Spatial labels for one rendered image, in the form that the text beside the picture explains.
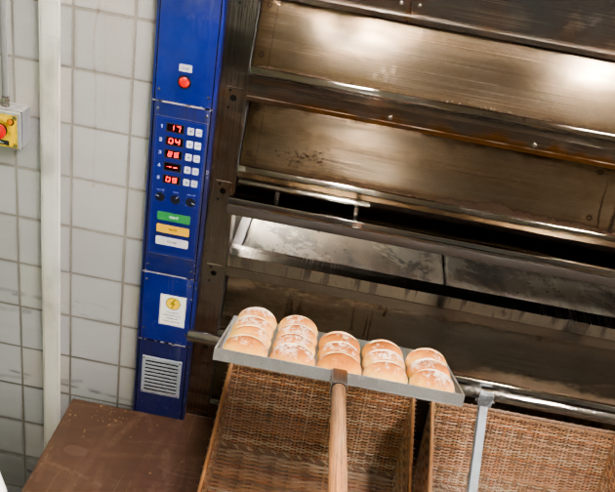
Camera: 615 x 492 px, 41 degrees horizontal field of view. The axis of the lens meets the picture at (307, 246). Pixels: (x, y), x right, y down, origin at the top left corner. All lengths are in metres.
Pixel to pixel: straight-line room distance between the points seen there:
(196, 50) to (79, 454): 1.20
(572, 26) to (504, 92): 0.21
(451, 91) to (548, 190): 0.37
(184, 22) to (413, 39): 0.54
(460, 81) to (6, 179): 1.23
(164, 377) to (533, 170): 1.22
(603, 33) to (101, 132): 1.25
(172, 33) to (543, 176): 0.98
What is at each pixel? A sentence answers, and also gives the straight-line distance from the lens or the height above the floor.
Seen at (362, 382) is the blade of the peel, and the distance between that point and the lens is 1.80.
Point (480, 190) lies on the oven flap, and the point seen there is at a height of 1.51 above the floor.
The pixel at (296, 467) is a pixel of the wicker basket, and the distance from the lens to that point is 2.51.
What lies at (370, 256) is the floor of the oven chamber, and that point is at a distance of 2.38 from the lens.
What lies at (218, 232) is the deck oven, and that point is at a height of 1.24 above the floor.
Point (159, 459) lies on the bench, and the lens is 2.50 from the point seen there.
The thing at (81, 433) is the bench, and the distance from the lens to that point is 2.57.
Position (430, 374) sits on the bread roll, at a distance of 1.83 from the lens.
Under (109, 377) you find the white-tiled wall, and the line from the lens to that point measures 2.63.
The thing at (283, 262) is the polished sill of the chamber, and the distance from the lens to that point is 2.27.
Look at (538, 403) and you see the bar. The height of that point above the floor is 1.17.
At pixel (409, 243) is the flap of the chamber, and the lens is 2.03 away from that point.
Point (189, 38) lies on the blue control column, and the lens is 2.03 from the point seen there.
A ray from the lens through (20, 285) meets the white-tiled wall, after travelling 2.55.
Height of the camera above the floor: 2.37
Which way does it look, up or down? 30 degrees down
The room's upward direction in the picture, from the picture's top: 10 degrees clockwise
